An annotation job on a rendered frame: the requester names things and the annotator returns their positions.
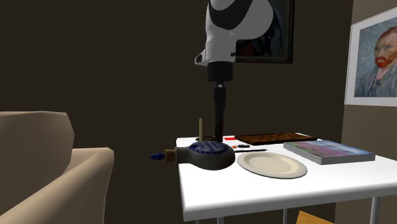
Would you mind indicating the olive upright stick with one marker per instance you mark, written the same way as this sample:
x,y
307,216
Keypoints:
x,y
200,128

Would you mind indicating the small black oblong thing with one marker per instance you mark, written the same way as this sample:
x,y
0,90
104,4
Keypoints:
x,y
243,145

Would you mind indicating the beige sofa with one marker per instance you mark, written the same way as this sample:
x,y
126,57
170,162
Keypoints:
x,y
40,173

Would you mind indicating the small orange thing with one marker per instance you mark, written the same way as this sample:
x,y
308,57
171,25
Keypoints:
x,y
234,146

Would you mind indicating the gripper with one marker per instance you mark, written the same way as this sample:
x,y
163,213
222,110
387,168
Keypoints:
x,y
219,73

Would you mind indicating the grey round flask blue top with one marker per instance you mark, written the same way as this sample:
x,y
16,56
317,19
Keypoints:
x,y
207,158

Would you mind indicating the dark framed wall picture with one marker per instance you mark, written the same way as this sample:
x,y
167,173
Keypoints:
x,y
279,37

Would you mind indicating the colourful book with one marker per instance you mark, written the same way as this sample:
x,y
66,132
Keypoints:
x,y
328,151

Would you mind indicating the flat red thing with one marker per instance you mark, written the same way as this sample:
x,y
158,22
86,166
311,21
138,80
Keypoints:
x,y
229,139

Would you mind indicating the white table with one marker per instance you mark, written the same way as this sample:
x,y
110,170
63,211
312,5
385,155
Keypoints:
x,y
263,195

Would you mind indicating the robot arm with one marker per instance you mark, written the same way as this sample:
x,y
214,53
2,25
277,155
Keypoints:
x,y
223,37

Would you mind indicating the cream plate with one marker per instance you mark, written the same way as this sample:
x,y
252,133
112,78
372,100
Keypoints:
x,y
271,164

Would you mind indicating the white framed portrait picture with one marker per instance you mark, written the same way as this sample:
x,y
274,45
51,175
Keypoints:
x,y
375,62

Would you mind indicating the brown patterned tray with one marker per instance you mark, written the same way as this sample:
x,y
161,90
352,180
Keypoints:
x,y
274,138

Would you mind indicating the black pen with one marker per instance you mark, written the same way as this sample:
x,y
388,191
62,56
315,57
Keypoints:
x,y
251,150

